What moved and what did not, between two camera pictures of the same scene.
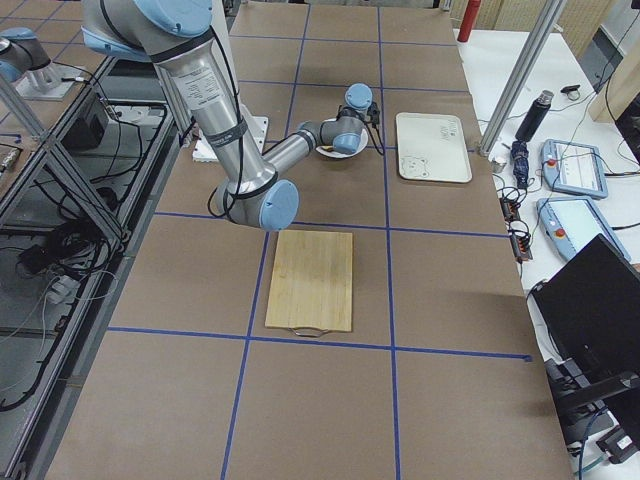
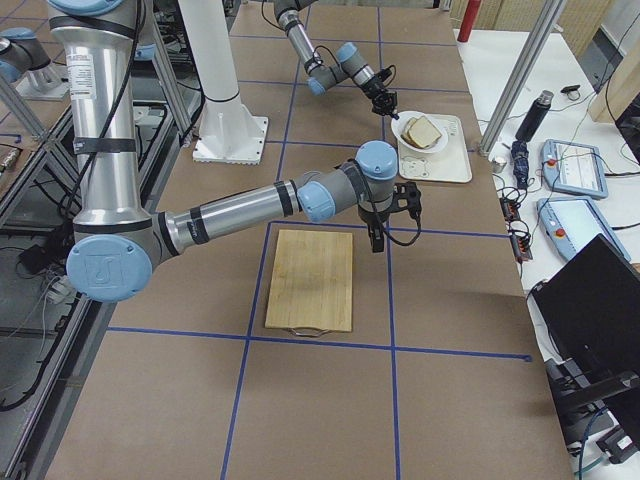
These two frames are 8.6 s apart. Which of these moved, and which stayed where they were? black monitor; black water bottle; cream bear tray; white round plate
Moved: white round plate
Stayed: cream bear tray; black monitor; black water bottle
